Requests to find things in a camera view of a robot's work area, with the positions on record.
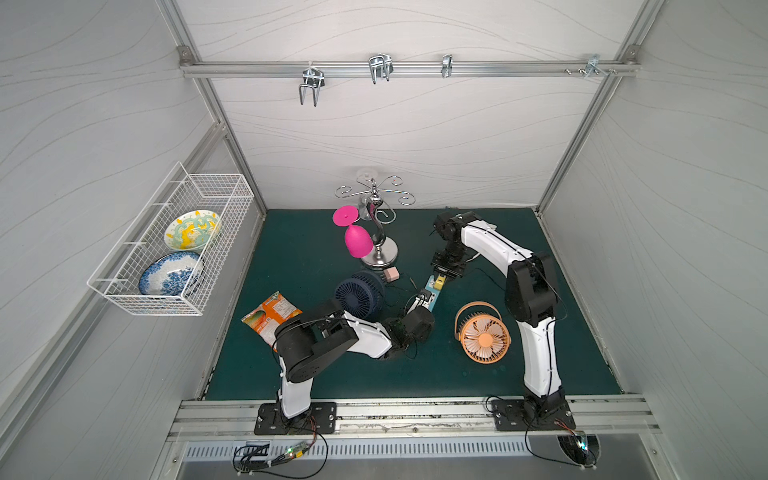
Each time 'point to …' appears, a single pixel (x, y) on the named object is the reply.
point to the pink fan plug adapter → (391, 274)
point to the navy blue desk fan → (361, 295)
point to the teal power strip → (433, 287)
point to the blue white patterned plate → (167, 274)
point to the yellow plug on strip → (440, 281)
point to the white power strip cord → (483, 237)
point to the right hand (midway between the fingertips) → (432, 274)
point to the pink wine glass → (357, 241)
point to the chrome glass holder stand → (384, 250)
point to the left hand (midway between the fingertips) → (424, 317)
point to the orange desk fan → (482, 332)
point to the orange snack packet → (274, 311)
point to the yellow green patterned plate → (192, 231)
